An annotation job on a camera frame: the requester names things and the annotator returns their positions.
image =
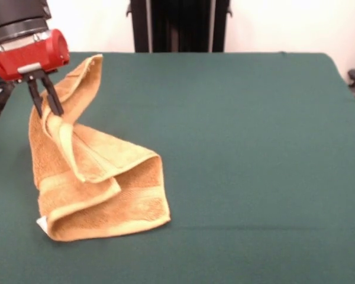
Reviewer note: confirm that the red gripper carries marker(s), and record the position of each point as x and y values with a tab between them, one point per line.
26	60

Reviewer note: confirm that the orange terry towel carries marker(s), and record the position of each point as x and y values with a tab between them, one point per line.
106	154

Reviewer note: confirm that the dark green table cloth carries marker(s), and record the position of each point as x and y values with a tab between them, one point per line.
225	148

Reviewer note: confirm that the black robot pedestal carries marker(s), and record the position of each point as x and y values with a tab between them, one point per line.
180	23

